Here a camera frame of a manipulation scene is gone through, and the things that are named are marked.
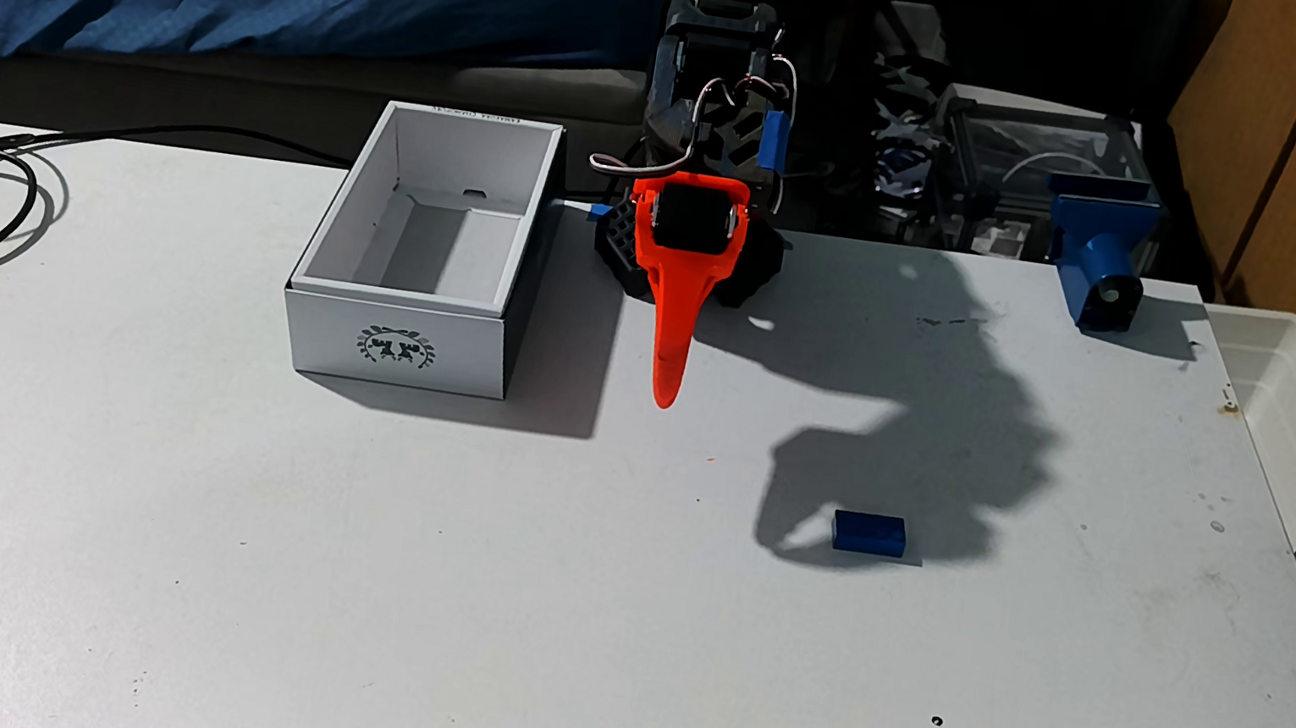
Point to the blue toy brick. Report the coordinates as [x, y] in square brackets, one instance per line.
[868, 534]

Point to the white cardboard box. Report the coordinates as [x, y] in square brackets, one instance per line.
[394, 346]

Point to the blue printed clamp mount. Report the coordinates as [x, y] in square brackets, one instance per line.
[1096, 271]

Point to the clear enclosure with black frame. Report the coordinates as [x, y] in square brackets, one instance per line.
[1039, 153]

